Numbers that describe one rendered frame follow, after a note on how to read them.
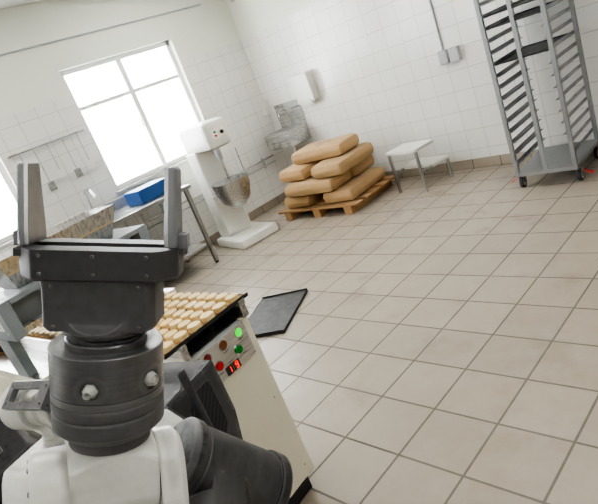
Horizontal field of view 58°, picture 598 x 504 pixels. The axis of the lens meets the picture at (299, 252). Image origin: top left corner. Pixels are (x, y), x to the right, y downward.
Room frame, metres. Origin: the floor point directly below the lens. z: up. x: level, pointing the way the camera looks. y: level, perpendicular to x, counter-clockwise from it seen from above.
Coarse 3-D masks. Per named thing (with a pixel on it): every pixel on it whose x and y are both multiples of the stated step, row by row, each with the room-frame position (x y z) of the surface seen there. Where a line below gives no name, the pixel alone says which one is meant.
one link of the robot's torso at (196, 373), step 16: (176, 368) 0.81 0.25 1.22; (192, 368) 0.79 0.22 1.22; (208, 368) 0.78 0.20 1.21; (176, 384) 0.75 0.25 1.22; (192, 384) 0.74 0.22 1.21; (208, 384) 0.77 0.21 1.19; (176, 400) 0.71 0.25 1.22; (192, 400) 0.69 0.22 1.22; (208, 400) 0.76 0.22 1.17; (224, 400) 0.78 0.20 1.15; (176, 416) 0.68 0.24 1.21; (192, 416) 0.72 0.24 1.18; (208, 416) 0.74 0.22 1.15; (224, 416) 0.77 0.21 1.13; (240, 432) 0.78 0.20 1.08; (32, 448) 0.72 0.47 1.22; (16, 464) 0.70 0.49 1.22; (16, 480) 0.66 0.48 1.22; (16, 496) 0.65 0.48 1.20
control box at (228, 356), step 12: (240, 324) 1.81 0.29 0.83; (228, 336) 1.76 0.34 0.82; (240, 336) 1.79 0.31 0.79; (204, 348) 1.71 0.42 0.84; (216, 348) 1.71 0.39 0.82; (228, 348) 1.74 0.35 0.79; (252, 348) 1.81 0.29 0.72; (192, 360) 1.66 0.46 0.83; (216, 360) 1.70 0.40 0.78; (228, 360) 1.73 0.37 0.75; (240, 360) 1.76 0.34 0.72; (228, 372) 1.71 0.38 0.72
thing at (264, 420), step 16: (224, 320) 1.87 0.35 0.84; (208, 336) 1.79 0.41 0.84; (192, 352) 1.71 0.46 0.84; (256, 352) 1.85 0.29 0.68; (240, 368) 1.79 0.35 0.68; (256, 368) 1.83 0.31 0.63; (224, 384) 1.72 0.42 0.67; (240, 384) 1.77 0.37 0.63; (256, 384) 1.81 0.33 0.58; (272, 384) 1.86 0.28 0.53; (240, 400) 1.75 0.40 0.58; (256, 400) 1.79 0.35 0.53; (272, 400) 1.84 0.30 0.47; (240, 416) 1.73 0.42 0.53; (256, 416) 1.77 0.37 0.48; (272, 416) 1.81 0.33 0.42; (288, 416) 1.86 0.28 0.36; (256, 432) 1.75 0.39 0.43; (272, 432) 1.79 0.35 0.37; (288, 432) 1.84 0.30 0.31; (272, 448) 1.77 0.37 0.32; (288, 448) 1.82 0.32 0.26; (304, 448) 1.87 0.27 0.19; (304, 464) 1.84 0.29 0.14; (304, 480) 1.86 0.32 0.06; (304, 496) 1.84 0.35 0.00
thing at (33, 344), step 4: (20, 340) 2.45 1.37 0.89; (24, 340) 2.41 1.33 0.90; (28, 340) 2.38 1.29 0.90; (32, 340) 2.34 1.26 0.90; (36, 340) 2.31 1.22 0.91; (40, 340) 2.27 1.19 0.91; (44, 340) 2.24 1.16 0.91; (48, 340) 2.22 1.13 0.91; (24, 344) 2.43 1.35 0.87; (28, 344) 2.40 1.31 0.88; (32, 344) 2.36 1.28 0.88; (36, 344) 2.33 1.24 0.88; (40, 344) 2.29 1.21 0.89; (44, 344) 2.26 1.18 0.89; (24, 348) 2.46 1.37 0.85; (28, 348) 2.42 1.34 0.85; (32, 348) 2.38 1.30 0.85; (36, 348) 2.35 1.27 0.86; (40, 348) 2.31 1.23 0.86; (44, 348) 2.28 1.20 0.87; (44, 352) 2.30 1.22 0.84
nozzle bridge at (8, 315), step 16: (144, 224) 2.50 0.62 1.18; (0, 288) 2.31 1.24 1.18; (32, 288) 2.10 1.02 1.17; (0, 304) 2.01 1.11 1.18; (16, 304) 2.12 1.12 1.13; (32, 304) 2.16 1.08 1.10; (0, 320) 2.02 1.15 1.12; (16, 320) 2.02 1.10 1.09; (32, 320) 2.11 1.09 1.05; (0, 336) 2.10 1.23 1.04; (16, 336) 2.00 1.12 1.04; (16, 352) 2.07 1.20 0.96; (16, 368) 2.13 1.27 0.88; (32, 368) 2.09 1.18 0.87
